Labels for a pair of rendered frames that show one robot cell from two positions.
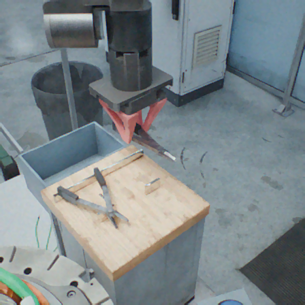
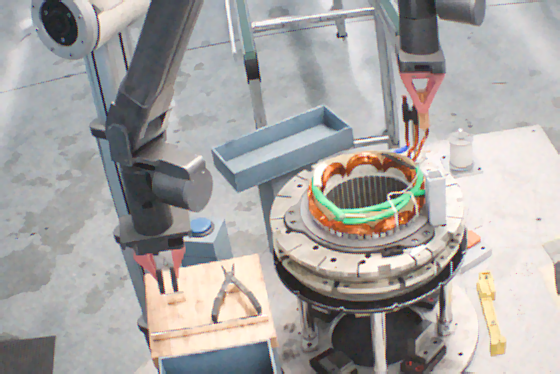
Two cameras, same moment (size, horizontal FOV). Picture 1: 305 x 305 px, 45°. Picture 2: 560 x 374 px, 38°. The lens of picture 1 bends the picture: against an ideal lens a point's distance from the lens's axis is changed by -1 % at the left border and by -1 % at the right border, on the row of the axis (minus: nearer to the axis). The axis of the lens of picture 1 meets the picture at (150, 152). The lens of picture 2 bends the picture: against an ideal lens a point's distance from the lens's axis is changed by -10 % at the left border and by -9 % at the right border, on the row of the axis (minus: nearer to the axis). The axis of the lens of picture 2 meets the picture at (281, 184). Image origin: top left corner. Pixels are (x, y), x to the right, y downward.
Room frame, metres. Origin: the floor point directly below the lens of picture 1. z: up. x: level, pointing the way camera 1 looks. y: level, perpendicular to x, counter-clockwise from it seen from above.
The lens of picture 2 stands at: (1.14, 0.76, 1.97)
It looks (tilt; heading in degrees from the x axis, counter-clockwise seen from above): 35 degrees down; 217
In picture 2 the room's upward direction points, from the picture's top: 9 degrees counter-clockwise
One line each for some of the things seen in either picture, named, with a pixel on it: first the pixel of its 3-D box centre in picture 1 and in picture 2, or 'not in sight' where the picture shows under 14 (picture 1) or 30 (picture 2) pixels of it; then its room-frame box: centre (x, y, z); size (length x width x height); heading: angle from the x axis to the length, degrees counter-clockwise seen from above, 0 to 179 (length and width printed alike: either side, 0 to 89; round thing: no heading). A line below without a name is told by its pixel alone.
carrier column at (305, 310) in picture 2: not in sight; (303, 299); (0.20, 0.07, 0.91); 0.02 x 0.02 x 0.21
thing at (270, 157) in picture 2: not in sight; (291, 197); (-0.03, -0.09, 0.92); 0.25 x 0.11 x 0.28; 148
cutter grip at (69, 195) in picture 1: (68, 195); (254, 302); (0.40, 0.12, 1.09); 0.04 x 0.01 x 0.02; 55
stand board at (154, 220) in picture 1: (124, 202); (207, 310); (0.41, 0.04, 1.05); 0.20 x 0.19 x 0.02; 40
